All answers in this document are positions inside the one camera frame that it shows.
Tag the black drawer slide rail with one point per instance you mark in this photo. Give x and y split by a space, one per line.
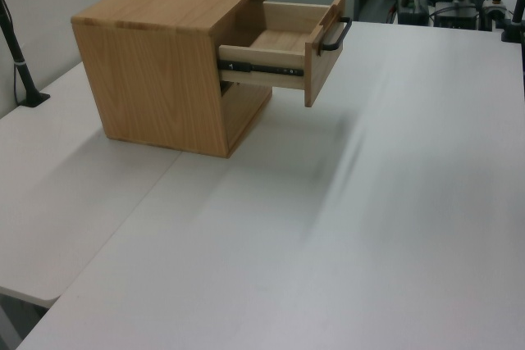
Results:
262 68

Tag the black camera stand pole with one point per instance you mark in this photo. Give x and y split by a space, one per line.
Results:
18 59

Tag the black camera stand clamp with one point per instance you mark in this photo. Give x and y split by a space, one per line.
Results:
514 26

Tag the black electronics unit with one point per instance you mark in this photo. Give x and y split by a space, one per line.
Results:
457 18

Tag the wooden two-drawer cabinet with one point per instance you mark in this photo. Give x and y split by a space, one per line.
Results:
156 79

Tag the black equipment box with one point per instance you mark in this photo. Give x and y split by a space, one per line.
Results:
413 12

